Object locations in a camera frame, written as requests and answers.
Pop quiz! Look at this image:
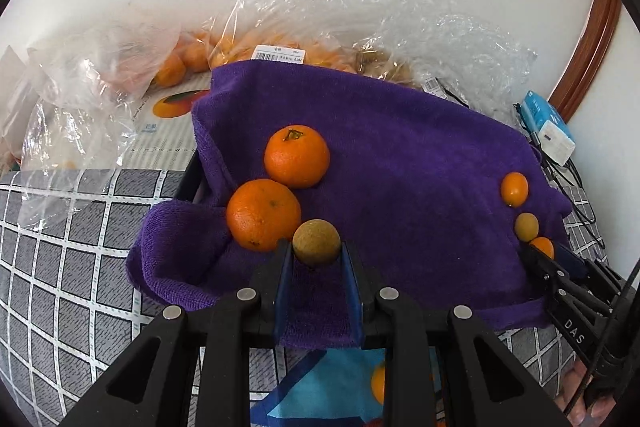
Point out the oval kumquat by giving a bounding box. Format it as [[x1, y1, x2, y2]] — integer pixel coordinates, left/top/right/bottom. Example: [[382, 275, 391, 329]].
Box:
[[501, 172, 530, 208]]

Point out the purple towel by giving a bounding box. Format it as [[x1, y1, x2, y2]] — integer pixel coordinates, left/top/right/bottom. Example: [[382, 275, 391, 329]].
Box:
[[125, 59, 573, 350]]

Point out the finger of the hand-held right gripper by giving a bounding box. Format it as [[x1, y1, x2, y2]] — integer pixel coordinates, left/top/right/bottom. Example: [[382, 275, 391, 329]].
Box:
[[521, 246, 567, 294], [554, 244, 602, 282]]

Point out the person's right hand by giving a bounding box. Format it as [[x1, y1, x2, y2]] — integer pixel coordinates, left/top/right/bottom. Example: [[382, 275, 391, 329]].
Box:
[[554, 353, 622, 424]]

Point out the pile of bagged longans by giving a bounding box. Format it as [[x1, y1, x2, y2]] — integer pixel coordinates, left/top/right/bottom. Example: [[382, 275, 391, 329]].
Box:
[[355, 49, 426, 88]]

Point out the grey checked blanket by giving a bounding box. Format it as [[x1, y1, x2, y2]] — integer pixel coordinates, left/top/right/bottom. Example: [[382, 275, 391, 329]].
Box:
[[0, 169, 626, 427]]

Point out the pile of bagged oranges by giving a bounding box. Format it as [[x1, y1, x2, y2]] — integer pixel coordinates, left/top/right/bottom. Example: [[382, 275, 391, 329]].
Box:
[[202, 29, 358, 72]]

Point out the large orange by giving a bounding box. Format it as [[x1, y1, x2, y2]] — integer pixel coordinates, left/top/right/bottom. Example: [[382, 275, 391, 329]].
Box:
[[371, 364, 388, 405], [226, 178, 302, 253], [263, 125, 331, 189]]

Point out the bagged tangerine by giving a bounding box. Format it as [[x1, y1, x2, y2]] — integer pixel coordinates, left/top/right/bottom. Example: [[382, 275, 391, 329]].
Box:
[[180, 34, 212, 72], [152, 52, 187, 88]]

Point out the small orange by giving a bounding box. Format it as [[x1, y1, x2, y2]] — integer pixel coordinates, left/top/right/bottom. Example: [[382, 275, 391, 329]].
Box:
[[529, 236, 555, 260]]

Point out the black cable bundle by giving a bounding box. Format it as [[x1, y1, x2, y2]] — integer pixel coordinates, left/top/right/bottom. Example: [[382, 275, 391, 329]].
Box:
[[512, 102, 608, 253]]

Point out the brown wooden door frame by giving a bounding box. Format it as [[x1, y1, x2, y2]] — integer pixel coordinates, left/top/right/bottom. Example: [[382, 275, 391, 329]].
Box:
[[547, 0, 623, 122]]

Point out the white and blue box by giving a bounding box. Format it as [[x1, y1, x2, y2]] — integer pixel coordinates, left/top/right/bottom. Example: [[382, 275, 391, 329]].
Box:
[[520, 89, 577, 166]]

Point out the small clear plastic bag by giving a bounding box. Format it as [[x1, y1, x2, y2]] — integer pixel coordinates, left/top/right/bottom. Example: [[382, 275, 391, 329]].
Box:
[[20, 17, 188, 228]]

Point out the brown longan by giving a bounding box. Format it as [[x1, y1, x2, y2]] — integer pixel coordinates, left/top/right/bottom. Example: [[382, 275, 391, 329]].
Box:
[[292, 219, 342, 268]]

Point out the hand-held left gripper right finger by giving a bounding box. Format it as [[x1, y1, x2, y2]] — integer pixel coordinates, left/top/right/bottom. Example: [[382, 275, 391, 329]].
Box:
[[340, 242, 571, 427]]

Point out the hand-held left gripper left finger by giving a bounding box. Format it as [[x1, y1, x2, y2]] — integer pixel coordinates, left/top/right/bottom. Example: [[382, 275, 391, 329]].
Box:
[[60, 239, 293, 427]]

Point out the green-yellow small fruit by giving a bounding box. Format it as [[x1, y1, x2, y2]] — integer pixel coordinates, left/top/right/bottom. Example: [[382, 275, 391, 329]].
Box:
[[515, 212, 540, 242]]

